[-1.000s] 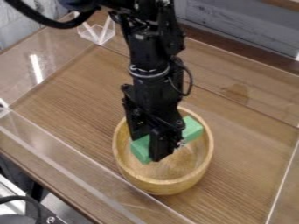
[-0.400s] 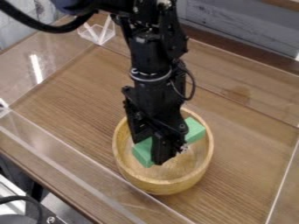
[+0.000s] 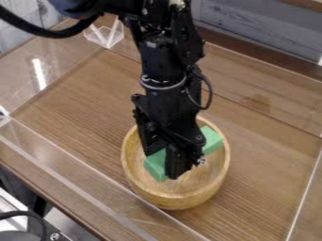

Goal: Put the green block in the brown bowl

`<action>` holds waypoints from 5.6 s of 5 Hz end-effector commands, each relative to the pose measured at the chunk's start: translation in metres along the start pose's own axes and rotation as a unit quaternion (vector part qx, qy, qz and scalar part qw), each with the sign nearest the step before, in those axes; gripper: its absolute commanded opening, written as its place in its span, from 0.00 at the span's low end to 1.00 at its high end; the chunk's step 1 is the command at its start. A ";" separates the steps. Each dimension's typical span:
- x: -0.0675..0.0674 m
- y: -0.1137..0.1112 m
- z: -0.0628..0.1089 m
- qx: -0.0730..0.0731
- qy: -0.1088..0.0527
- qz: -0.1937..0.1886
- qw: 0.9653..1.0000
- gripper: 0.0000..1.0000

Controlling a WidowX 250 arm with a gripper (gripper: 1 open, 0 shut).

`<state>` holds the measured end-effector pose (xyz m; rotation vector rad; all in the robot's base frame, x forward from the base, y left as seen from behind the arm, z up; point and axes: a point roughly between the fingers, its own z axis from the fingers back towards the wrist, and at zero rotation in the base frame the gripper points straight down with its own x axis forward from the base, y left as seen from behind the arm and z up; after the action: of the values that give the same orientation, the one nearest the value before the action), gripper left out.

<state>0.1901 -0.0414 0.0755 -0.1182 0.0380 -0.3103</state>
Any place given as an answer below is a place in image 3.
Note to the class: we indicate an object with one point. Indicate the green foam block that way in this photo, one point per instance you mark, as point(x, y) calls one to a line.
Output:
point(154, 161)

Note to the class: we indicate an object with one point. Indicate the black metal bracket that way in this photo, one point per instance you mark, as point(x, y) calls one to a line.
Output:
point(53, 232)

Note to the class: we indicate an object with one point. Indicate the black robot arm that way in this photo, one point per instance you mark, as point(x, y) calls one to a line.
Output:
point(171, 48)

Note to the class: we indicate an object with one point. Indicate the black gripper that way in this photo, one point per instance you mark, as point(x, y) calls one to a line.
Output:
point(166, 112)

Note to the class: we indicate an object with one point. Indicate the brown wooden bowl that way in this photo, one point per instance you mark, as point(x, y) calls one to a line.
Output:
point(175, 188)

